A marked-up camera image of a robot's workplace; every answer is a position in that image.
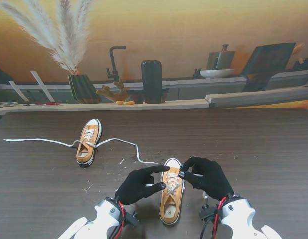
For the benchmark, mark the white bowl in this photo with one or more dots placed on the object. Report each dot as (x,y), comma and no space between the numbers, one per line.
(216,73)

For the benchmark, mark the long white spread shoelace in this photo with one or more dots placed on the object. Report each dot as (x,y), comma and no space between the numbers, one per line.
(44,140)

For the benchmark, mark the black cylindrical canister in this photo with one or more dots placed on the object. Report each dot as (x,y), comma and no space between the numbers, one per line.
(151,79)

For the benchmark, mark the dark ribbed vase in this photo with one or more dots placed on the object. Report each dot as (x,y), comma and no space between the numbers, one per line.
(81,89)

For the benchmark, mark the short white slanted slat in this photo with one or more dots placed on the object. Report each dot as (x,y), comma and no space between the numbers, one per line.
(18,90)

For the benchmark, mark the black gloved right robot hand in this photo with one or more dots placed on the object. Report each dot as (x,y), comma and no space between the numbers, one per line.
(211,179)

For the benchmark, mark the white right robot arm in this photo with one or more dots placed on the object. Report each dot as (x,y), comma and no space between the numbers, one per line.
(238,216)

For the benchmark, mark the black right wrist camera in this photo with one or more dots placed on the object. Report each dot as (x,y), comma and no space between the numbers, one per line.
(208,213)

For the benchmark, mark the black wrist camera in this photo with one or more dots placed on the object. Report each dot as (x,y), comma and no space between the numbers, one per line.
(208,213)
(131,219)

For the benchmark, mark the grey shelf plank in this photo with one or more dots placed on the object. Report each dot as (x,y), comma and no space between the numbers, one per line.
(256,98)

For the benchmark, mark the dark slanted board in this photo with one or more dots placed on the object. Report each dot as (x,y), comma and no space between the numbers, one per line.
(268,57)

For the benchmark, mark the light wooden shelf plank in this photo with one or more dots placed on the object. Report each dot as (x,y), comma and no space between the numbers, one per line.
(144,105)

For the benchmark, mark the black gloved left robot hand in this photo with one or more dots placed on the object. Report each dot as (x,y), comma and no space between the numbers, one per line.
(136,186)

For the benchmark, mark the long white slanted slat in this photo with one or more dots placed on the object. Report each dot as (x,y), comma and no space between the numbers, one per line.
(42,85)

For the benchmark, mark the black kitchen faucet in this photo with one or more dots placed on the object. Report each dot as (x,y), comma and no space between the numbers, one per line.
(112,62)

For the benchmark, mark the grey metal kettle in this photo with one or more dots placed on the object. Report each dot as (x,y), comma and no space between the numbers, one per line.
(222,59)

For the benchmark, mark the white pampas grass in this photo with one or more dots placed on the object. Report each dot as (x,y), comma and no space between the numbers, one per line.
(69,49)

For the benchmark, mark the orange fruit pieces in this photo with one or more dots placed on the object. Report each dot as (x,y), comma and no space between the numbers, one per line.
(126,102)

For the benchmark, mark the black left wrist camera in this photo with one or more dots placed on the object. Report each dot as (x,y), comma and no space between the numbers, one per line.
(131,219)

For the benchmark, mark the yellow sneaker with spread lace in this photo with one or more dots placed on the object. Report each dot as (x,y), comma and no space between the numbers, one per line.
(85,155)

